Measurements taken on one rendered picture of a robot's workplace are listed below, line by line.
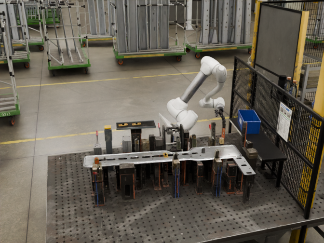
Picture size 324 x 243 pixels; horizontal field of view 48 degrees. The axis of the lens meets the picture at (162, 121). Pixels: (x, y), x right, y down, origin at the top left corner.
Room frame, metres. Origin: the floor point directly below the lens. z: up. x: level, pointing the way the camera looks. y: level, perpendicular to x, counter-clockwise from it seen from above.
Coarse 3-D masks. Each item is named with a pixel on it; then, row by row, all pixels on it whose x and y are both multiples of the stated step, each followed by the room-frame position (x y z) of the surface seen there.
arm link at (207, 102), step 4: (216, 80) 3.66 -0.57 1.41; (220, 84) 3.66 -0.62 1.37; (216, 88) 3.75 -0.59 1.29; (220, 88) 3.72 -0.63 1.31; (212, 92) 3.79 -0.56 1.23; (216, 92) 3.77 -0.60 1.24; (208, 96) 3.83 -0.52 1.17; (200, 100) 3.96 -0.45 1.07; (204, 100) 3.90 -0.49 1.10; (208, 100) 3.87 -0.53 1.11; (212, 100) 3.93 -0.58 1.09; (200, 104) 3.93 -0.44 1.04; (204, 104) 3.89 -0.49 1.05; (208, 104) 3.88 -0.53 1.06; (212, 104) 3.90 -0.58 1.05
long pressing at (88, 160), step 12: (96, 156) 2.78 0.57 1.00; (108, 156) 2.78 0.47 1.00; (120, 156) 2.78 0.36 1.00; (132, 156) 2.78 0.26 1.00; (168, 156) 2.78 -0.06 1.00; (180, 156) 2.78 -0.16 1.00; (192, 156) 2.78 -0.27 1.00; (204, 156) 2.78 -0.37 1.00; (228, 156) 2.78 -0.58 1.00; (240, 156) 2.78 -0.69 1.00
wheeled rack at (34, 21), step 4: (28, 4) 14.84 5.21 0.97; (32, 4) 14.88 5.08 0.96; (36, 4) 14.93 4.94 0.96; (44, 4) 15.03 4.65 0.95; (56, 4) 15.19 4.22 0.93; (56, 8) 16.07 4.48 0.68; (56, 12) 16.06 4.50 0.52; (28, 20) 15.35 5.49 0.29; (32, 20) 15.35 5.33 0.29; (36, 20) 15.35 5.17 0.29; (40, 20) 15.35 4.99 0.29; (48, 20) 15.35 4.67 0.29; (52, 20) 15.35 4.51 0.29; (56, 20) 15.35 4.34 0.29; (28, 24) 14.78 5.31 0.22; (32, 24) 14.83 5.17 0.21; (36, 24) 14.88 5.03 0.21; (56, 24) 15.19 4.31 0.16
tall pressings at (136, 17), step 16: (128, 0) 9.69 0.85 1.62; (144, 0) 10.05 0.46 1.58; (160, 0) 10.39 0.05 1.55; (128, 16) 9.65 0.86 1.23; (144, 16) 10.03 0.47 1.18; (160, 16) 10.37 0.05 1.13; (128, 32) 9.86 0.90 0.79; (144, 32) 10.01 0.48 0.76; (160, 32) 10.34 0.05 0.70; (128, 48) 9.82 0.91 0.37; (144, 48) 9.98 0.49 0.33
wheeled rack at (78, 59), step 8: (40, 0) 8.31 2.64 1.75; (48, 0) 9.76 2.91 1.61; (56, 0) 9.82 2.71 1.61; (48, 8) 8.36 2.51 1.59; (80, 24) 10.34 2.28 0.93; (80, 32) 10.34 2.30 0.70; (48, 40) 8.95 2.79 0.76; (48, 48) 8.70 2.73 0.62; (64, 48) 10.24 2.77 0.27; (72, 48) 10.22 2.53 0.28; (80, 48) 10.22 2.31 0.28; (48, 56) 8.33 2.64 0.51; (56, 56) 9.27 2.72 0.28; (64, 56) 9.27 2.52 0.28; (72, 56) 9.27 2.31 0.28; (80, 56) 9.13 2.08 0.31; (88, 56) 8.59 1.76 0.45; (48, 64) 8.33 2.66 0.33; (56, 64) 8.51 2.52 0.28; (64, 64) 8.51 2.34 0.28; (72, 64) 8.51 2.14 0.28; (80, 64) 8.53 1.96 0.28; (88, 64) 8.57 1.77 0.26
